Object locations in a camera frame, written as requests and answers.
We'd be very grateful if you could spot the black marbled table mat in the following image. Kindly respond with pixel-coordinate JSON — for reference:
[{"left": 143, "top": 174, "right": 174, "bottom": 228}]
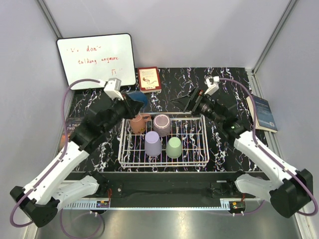
[{"left": 68, "top": 67, "right": 259, "bottom": 172}]

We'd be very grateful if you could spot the Tale of Two Cities book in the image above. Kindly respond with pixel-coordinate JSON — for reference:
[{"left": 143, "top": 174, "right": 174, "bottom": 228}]
[{"left": 58, "top": 117, "right": 83, "bottom": 152}]

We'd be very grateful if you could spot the mauve ceramic mug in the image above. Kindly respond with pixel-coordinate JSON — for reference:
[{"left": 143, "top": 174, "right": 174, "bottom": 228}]
[{"left": 153, "top": 114, "right": 171, "bottom": 137}]

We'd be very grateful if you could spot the blue paperback book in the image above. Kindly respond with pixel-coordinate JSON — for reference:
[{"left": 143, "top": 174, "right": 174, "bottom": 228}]
[{"left": 252, "top": 95, "right": 278, "bottom": 133}]

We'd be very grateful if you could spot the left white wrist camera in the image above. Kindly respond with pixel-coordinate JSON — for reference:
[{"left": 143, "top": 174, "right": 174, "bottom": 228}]
[{"left": 104, "top": 78, "right": 124, "bottom": 101}]

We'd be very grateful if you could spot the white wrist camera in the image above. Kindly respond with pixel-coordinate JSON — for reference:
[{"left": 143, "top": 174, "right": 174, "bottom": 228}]
[
  {"left": 204, "top": 76, "right": 220, "bottom": 96},
  {"left": 104, "top": 78, "right": 124, "bottom": 101}
]

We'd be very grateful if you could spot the orange pink mug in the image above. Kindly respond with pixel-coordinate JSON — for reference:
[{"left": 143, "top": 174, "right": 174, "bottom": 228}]
[{"left": 129, "top": 114, "right": 152, "bottom": 134}]

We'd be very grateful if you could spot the light green plastic cup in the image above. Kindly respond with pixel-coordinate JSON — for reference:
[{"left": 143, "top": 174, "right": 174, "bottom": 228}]
[{"left": 166, "top": 137, "right": 182, "bottom": 159}]

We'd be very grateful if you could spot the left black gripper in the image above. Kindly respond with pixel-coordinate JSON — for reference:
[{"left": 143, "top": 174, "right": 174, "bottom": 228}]
[{"left": 102, "top": 92, "right": 144, "bottom": 134}]

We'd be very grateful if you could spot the white slotted cable duct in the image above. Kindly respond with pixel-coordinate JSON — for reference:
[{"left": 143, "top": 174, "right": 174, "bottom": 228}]
[{"left": 64, "top": 200, "right": 110, "bottom": 211}]

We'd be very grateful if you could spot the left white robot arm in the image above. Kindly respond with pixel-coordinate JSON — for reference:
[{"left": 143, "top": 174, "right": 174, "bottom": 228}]
[{"left": 10, "top": 91, "right": 148, "bottom": 228}]

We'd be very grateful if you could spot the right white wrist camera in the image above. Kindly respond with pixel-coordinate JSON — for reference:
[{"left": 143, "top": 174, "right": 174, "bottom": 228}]
[{"left": 204, "top": 76, "right": 220, "bottom": 96}]

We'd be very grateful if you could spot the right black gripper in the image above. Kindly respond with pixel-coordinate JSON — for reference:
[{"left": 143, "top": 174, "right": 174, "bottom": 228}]
[{"left": 170, "top": 87, "right": 224, "bottom": 125}]

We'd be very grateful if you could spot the lavender plastic cup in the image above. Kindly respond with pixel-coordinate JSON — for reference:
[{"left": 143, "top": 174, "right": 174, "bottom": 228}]
[{"left": 145, "top": 131, "right": 162, "bottom": 157}]

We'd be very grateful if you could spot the white dry-erase board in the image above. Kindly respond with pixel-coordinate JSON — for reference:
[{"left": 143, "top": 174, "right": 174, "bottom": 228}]
[{"left": 56, "top": 33, "right": 136, "bottom": 86}]

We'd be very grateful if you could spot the white wire dish rack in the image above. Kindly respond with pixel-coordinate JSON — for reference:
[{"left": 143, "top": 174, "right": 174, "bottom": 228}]
[{"left": 118, "top": 112, "right": 209, "bottom": 169}]

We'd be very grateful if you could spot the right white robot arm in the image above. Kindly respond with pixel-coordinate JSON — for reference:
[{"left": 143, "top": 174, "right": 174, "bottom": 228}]
[{"left": 172, "top": 89, "right": 313, "bottom": 218}]

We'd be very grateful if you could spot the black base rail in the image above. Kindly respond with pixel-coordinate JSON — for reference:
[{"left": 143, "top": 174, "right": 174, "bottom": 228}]
[{"left": 101, "top": 172, "right": 242, "bottom": 209}]

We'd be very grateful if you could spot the dark blue mug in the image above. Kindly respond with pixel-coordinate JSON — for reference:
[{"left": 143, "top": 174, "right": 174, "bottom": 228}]
[{"left": 127, "top": 91, "right": 148, "bottom": 108}]

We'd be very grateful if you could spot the red and cream book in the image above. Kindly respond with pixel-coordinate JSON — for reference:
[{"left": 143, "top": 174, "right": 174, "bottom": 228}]
[{"left": 138, "top": 67, "right": 161, "bottom": 93}]

